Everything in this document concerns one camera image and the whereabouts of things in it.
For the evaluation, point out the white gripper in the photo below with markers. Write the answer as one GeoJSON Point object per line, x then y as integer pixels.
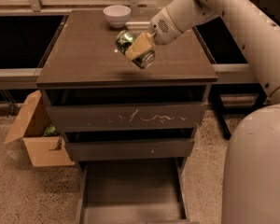
{"type": "Point", "coordinates": [160, 29]}

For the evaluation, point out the green soda can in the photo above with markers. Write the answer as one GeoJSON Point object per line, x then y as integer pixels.
{"type": "Point", "coordinates": [124, 40]}

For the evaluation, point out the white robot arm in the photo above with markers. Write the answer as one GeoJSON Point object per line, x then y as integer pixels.
{"type": "Point", "coordinates": [251, 183]}

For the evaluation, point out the top grey drawer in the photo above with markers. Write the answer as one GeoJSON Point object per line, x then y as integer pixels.
{"type": "Point", "coordinates": [97, 110]}

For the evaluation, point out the grey drawer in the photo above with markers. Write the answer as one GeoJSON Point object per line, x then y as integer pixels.
{"type": "Point", "coordinates": [97, 110]}
{"type": "Point", "coordinates": [132, 192]}
{"type": "Point", "coordinates": [129, 145]}

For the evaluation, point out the grey drawer cabinet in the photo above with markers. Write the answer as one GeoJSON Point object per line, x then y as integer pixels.
{"type": "Point", "coordinates": [85, 57]}

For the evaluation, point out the middle grey drawer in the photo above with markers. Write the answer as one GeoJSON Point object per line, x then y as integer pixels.
{"type": "Point", "coordinates": [129, 145]}

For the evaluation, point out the bottom grey drawer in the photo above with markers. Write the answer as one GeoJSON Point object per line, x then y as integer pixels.
{"type": "Point", "coordinates": [132, 192]}

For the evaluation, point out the white ceramic bowl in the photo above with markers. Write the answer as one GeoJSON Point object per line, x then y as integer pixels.
{"type": "Point", "coordinates": [117, 15]}

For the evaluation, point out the green item in box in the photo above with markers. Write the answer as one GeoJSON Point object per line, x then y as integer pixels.
{"type": "Point", "coordinates": [50, 131]}

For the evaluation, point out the cardboard box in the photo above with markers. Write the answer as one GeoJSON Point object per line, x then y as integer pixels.
{"type": "Point", "coordinates": [29, 126]}

